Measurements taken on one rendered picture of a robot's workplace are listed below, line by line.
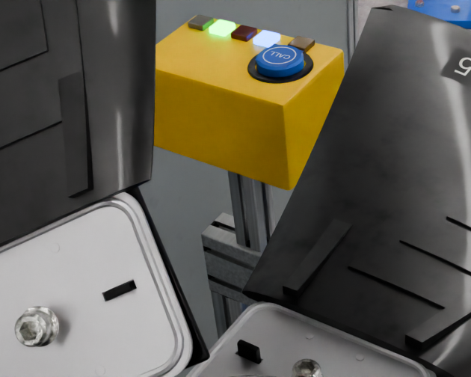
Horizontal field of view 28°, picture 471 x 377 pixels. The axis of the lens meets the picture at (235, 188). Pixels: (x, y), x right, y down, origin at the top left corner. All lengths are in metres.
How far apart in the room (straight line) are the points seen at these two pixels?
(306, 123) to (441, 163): 0.33
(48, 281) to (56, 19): 0.09
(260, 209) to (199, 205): 0.72
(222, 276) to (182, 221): 0.62
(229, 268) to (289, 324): 0.56
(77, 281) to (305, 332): 0.12
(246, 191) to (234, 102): 0.13
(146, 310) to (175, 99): 0.52
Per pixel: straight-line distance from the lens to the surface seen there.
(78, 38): 0.33
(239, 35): 0.84
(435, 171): 0.47
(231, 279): 0.98
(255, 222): 0.90
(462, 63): 0.54
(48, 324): 0.31
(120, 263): 0.32
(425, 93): 0.52
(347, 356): 0.39
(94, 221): 0.32
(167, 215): 1.55
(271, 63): 0.78
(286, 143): 0.77
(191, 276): 1.67
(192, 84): 0.80
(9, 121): 0.33
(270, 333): 0.40
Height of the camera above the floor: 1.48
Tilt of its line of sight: 38 degrees down
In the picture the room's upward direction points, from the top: 7 degrees counter-clockwise
